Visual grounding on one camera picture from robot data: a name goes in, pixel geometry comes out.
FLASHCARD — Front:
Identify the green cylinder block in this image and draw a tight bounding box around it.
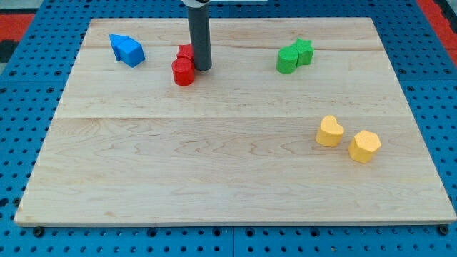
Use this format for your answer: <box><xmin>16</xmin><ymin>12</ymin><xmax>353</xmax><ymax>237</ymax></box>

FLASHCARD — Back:
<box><xmin>276</xmin><ymin>46</ymin><xmax>298</xmax><ymax>74</ymax></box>

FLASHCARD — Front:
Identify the yellow heart block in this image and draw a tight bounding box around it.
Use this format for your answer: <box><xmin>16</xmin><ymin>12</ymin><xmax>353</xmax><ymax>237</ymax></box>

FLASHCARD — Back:
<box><xmin>316</xmin><ymin>115</ymin><xmax>345</xmax><ymax>147</ymax></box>

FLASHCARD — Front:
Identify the blue cube block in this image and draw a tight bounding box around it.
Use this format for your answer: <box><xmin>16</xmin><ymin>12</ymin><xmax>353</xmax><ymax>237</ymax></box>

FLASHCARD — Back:
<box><xmin>116</xmin><ymin>38</ymin><xmax>145</xmax><ymax>68</ymax></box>

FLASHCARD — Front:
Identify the light wooden board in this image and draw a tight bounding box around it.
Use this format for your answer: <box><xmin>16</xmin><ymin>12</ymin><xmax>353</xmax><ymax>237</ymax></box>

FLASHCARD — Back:
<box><xmin>15</xmin><ymin>18</ymin><xmax>456</xmax><ymax>227</ymax></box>

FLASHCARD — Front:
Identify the red cylinder block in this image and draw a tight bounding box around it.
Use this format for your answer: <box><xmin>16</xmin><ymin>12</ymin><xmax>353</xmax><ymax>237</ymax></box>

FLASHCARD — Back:
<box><xmin>171</xmin><ymin>58</ymin><xmax>194</xmax><ymax>86</ymax></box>

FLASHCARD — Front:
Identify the yellow hexagon block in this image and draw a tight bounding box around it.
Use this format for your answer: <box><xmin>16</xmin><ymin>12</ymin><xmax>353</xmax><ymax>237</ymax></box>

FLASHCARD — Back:
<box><xmin>348</xmin><ymin>130</ymin><xmax>382</xmax><ymax>163</ymax></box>

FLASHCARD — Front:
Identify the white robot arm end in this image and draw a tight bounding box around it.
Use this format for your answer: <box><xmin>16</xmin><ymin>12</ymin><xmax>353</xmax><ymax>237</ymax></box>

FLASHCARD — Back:
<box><xmin>181</xmin><ymin>0</ymin><xmax>210</xmax><ymax>9</ymax></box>

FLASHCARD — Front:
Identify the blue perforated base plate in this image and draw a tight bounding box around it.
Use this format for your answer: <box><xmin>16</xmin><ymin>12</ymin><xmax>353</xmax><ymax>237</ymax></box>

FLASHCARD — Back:
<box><xmin>1</xmin><ymin>1</ymin><xmax>456</xmax><ymax>256</ymax></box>

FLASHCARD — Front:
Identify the blue triangle block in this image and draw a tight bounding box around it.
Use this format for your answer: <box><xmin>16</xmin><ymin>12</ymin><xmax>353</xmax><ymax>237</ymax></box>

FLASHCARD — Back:
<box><xmin>109</xmin><ymin>34</ymin><xmax>129</xmax><ymax>61</ymax></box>

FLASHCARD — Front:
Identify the green star block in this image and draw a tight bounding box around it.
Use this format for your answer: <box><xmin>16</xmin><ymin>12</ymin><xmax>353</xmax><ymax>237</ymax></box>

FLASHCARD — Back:
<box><xmin>293</xmin><ymin>38</ymin><xmax>314</xmax><ymax>67</ymax></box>

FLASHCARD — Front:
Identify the red star block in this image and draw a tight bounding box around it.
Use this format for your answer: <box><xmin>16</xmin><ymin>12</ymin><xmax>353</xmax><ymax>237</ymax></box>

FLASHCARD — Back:
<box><xmin>176</xmin><ymin>44</ymin><xmax>194</xmax><ymax>62</ymax></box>

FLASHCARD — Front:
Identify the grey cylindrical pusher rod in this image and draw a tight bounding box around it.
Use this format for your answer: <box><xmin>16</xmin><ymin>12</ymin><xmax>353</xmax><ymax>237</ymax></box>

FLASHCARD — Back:
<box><xmin>187</xmin><ymin>5</ymin><xmax>212</xmax><ymax>71</ymax></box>

